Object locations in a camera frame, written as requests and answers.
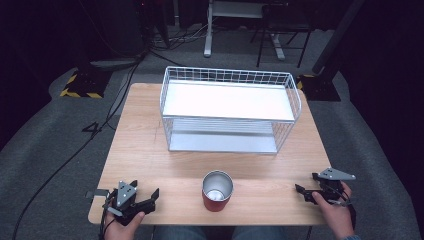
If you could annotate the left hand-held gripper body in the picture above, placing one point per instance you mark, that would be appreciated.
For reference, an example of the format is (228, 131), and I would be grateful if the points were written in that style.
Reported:
(126, 196)

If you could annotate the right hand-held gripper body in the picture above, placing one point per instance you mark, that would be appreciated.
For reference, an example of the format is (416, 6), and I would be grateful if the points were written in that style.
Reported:
(333, 181)

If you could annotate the red cup with metal inside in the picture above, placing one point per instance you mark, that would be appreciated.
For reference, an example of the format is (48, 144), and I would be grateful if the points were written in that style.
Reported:
(217, 191)

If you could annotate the person's right hand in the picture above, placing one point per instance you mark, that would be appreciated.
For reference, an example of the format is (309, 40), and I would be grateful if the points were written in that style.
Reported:
(336, 215)

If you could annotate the person's left hand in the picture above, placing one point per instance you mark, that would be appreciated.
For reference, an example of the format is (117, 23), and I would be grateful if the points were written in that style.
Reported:
(123, 230)

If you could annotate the person's left leg in jeans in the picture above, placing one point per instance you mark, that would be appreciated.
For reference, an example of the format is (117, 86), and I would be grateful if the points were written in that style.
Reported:
(180, 234)

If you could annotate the person's leg in jeans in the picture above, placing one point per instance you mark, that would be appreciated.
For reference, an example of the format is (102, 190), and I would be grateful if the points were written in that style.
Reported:
(180, 234)
(260, 234)

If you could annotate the person's right leg in jeans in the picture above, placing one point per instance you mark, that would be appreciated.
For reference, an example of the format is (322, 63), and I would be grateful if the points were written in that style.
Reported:
(260, 234)

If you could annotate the black yellow striped stand base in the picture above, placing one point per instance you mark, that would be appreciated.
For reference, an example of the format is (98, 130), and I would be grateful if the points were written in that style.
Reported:
(320, 89)
(85, 85)

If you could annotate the black slanted stand pole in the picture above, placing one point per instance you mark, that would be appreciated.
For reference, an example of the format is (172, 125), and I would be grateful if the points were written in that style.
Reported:
(338, 35)

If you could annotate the small grey table edge bracket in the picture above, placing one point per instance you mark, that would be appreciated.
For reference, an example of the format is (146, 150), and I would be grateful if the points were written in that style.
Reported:
(97, 193)

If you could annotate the black metal chair frame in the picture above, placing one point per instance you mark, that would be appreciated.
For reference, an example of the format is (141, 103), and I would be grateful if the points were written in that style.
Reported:
(283, 30)

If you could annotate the white desk frame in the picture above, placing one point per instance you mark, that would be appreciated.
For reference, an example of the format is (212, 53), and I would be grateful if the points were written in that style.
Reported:
(213, 20)

